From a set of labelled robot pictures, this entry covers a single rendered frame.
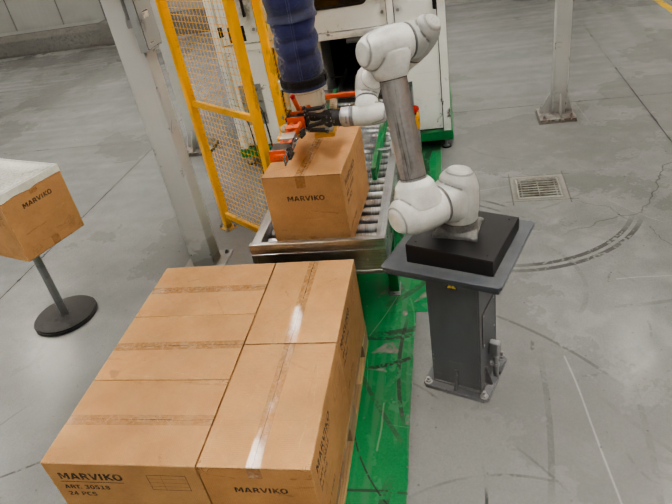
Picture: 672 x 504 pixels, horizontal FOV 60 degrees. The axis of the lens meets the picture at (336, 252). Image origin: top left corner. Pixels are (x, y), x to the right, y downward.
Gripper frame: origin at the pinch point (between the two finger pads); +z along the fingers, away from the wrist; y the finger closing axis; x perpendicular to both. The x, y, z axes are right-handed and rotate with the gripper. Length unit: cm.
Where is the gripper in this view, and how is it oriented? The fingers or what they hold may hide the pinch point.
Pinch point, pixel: (297, 121)
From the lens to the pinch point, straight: 275.7
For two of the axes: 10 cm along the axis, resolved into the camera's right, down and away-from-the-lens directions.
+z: -9.8, 0.5, 2.0
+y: 1.5, 8.3, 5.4
